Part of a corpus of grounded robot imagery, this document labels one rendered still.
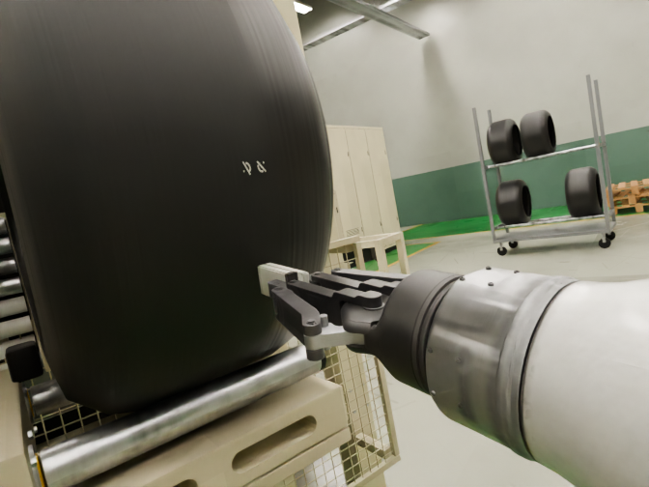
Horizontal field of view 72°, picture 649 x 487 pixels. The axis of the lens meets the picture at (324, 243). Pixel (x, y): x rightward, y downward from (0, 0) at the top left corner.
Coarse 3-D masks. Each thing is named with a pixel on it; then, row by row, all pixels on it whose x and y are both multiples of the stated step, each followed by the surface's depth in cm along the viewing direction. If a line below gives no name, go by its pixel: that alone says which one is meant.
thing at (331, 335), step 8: (328, 328) 29; (336, 328) 29; (304, 336) 28; (312, 336) 28; (320, 336) 28; (328, 336) 28; (336, 336) 28; (344, 336) 28; (352, 336) 28; (360, 336) 28; (312, 344) 28; (320, 344) 28; (328, 344) 28; (336, 344) 28; (344, 344) 28; (360, 344) 28
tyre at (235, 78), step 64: (0, 0) 35; (64, 0) 35; (128, 0) 37; (192, 0) 41; (256, 0) 45; (0, 64) 34; (64, 64) 33; (128, 64) 35; (192, 64) 38; (256, 64) 42; (0, 128) 35; (64, 128) 33; (128, 128) 35; (192, 128) 38; (256, 128) 41; (320, 128) 47; (0, 192) 71; (64, 192) 34; (128, 192) 35; (192, 192) 38; (256, 192) 42; (320, 192) 47; (64, 256) 35; (128, 256) 36; (192, 256) 39; (256, 256) 43; (320, 256) 50; (64, 320) 38; (128, 320) 38; (192, 320) 42; (256, 320) 48; (64, 384) 46; (128, 384) 43; (192, 384) 52
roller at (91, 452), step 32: (288, 352) 60; (224, 384) 54; (256, 384) 55; (288, 384) 58; (128, 416) 48; (160, 416) 49; (192, 416) 50; (64, 448) 44; (96, 448) 45; (128, 448) 46; (64, 480) 43
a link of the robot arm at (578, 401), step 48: (576, 288) 20; (624, 288) 18; (576, 336) 17; (624, 336) 16; (528, 384) 18; (576, 384) 17; (624, 384) 15; (528, 432) 19; (576, 432) 16; (624, 432) 15; (576, 480) 18; (624, 480) 15
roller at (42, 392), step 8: (40, 384) 67; (48, 384) 67; (56, 384) 67; (32, 392) 65; (40, 392) 66; (48, 392) 66; (56, 392) 67; (40, 400) 65; (48, 400) 66; (56, 400) 67; (64, 400) 67; (32, 408) 67; (40, 408) 65; (48, 408) 66; (56, 408) 67
